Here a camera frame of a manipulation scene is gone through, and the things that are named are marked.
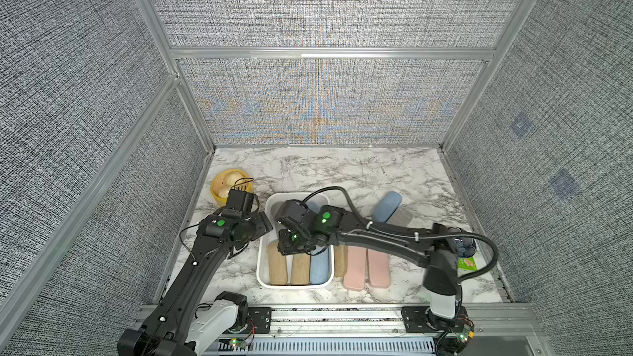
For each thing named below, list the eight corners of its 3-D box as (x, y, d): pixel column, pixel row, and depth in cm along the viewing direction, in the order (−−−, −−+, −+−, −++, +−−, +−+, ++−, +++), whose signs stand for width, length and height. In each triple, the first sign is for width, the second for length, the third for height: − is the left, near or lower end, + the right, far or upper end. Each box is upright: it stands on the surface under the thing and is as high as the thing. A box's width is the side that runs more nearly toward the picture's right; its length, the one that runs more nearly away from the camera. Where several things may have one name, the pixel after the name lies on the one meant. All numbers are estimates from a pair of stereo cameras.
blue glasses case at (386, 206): (369, 214, 99) (370, 210, 97) (388, 192, 106) (390, 187, 103) (384, 225, 96) (386, 221, 94) (403, 201, 103) (405, 197, 100)
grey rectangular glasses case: (386, 222, 97) (388, 218, 94) (397, 209, 100) (399, 205, 98) (402, 233, 94) (404, 229, 91) (412, 218, 98) (414, 214, 95)
